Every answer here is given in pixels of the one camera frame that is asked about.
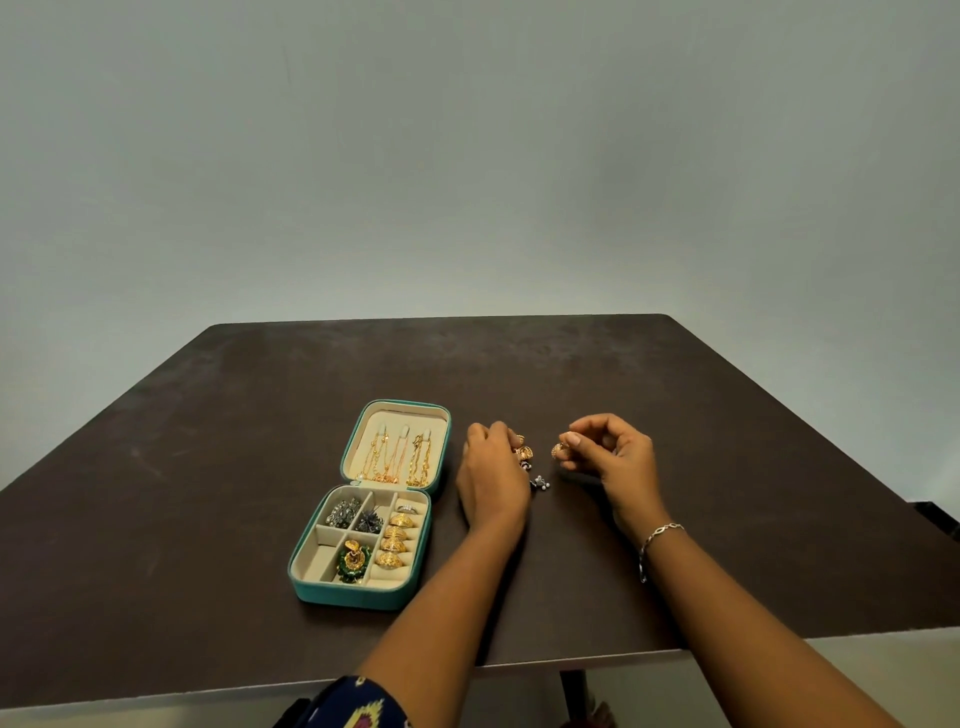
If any person's right hand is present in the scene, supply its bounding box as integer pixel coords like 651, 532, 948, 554
557, 413, 672, 538

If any person's left hand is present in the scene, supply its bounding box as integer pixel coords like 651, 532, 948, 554
456, 421, 534, 535

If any person's left forearm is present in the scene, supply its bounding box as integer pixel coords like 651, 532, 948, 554
355, 520, 535, 728

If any person's right forearm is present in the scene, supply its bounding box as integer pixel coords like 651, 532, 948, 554
621, 517, 906, 728

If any teal open jewelry box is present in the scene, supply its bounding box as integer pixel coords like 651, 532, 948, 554
287, 399, 453, 612

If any green and gold earring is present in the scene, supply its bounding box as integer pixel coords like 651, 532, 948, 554
335, 542, 373, 584

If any dark table leg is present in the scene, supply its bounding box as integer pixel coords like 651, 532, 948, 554
558, 669, 591, 728

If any navy patterned garment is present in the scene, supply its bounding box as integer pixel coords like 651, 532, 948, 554
273, 675, 414, 728

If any gold chain necklace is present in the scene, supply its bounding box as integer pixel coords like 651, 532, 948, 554
360, 424, 389, 483
405, 429, 435, 489
382, 425, 411, 485

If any silver chain bracelet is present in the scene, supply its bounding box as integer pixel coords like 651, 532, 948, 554
638, 522, 687, 585

